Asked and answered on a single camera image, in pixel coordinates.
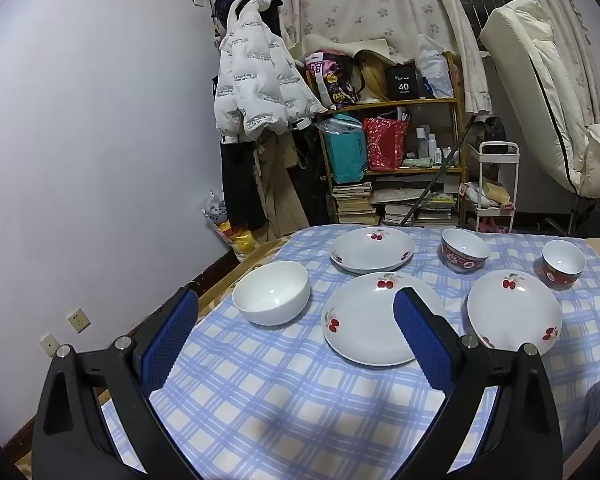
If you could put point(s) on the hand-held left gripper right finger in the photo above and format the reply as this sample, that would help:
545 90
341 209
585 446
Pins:
422 340

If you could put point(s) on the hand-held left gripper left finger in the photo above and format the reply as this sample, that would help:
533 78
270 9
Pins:
172 340

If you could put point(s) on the white cherry print plate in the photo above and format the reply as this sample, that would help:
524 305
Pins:
515 310
370 252
365 320

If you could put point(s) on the large red patterned bowl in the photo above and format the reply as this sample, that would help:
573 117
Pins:
462 260

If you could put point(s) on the plain white bowl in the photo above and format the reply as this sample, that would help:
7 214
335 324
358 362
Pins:
270 290

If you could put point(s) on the blue plaid cloth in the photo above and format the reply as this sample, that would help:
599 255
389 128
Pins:
280 400

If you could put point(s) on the plastic bag of toys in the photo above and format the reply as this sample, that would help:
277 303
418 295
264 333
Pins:
232 230

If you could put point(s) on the pile of magazines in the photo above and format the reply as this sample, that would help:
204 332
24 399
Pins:
425 210

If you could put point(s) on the stack of brown books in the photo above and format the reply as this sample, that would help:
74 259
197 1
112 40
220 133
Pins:
355 205

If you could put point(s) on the small red patterned bowl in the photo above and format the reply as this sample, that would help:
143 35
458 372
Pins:
562 275

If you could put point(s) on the white trolley cart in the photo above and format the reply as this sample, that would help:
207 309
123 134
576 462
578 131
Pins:
492 195

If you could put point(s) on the green metal pole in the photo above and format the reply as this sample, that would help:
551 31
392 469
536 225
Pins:
437 172

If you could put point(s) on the black trousers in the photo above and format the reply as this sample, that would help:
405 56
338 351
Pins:
240 185

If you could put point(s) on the beige trousers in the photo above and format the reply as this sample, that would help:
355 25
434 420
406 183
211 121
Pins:
285 190

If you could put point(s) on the white cosmetic bottle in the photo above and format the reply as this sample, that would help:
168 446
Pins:
420 144
432 149

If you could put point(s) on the black hanging garment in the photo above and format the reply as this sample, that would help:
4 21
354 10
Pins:
312 180

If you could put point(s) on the red patterned bag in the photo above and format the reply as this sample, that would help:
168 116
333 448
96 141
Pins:
385 145

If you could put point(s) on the teal bag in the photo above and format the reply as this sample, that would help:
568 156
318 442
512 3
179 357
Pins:
345 152

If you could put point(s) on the wooden shelf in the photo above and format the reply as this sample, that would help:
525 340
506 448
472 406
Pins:
405 103

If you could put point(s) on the black box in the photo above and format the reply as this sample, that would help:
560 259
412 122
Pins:
404 82

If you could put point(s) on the blond wig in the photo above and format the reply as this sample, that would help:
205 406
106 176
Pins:
375 77

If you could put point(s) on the white plastic bag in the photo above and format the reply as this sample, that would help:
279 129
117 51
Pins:
435 67

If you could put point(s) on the white puffer jacket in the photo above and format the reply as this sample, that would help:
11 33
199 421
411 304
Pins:
260 80

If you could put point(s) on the pink and black printed bag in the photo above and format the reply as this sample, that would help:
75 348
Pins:
330 77

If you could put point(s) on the dark blue hooded garment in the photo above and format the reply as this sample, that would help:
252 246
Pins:
230 2

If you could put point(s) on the wall socket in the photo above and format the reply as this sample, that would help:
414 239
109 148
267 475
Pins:
50 346
79 320

